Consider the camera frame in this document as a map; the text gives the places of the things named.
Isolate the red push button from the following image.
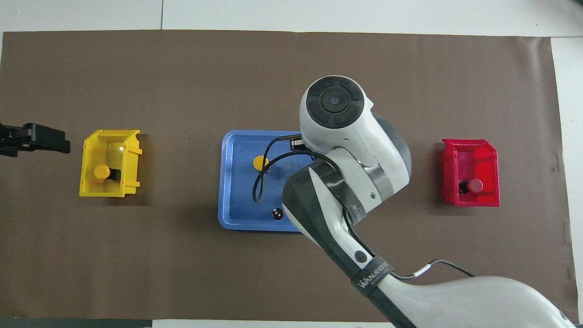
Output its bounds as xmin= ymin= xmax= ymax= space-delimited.
xmin=458 ymin=178 xmax=484 ymax=196

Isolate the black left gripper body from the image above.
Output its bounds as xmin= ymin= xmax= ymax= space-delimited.
xmin=0 ymin=123 xmax=33 ymax=158

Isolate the black right arm strap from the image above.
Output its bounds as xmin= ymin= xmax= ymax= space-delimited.
xmin=350 ymin=256 xmax=395 ymax=298

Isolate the brown paper table mat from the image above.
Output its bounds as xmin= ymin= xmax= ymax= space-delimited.
xmin=0 ymin=30 xmax=580 ymax=324

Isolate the red plastic storage bin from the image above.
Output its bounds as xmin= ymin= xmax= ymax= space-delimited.
xmin=440 ymin=138 xmax=500 ymax=207

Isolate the yellow plastic storage bin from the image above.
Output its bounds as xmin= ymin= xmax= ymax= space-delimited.
xmin=79 ymin=129 xmax=143 ymax=198

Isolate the blue plastic tray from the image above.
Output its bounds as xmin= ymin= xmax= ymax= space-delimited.
xmin=218 ymin=130 xmax=319 ymax=233

